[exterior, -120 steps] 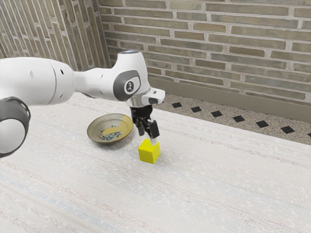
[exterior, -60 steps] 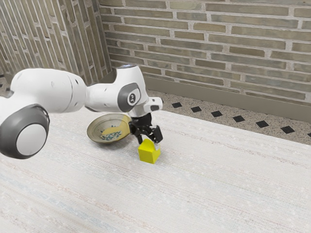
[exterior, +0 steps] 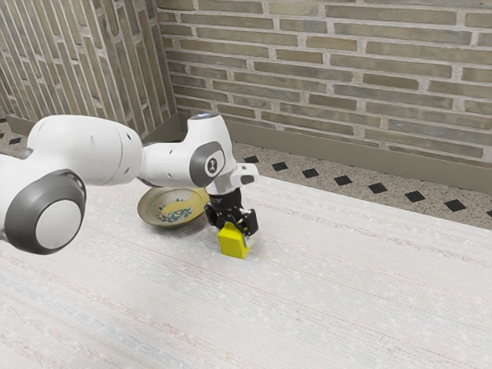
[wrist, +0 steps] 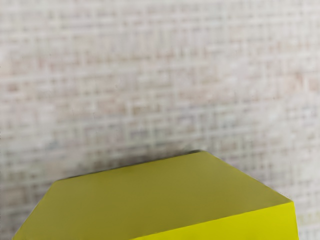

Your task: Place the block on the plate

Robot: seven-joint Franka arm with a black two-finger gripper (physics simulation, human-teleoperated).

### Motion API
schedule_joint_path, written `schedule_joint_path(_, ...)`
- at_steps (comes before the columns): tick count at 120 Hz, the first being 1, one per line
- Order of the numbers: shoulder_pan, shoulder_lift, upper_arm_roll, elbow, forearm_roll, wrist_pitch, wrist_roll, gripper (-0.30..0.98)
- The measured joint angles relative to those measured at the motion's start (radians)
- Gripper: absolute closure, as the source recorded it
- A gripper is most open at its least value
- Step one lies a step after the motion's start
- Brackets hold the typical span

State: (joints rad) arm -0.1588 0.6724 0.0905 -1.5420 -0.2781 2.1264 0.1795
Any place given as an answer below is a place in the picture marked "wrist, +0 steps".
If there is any yellow block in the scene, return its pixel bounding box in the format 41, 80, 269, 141
12, 149, 297, 240

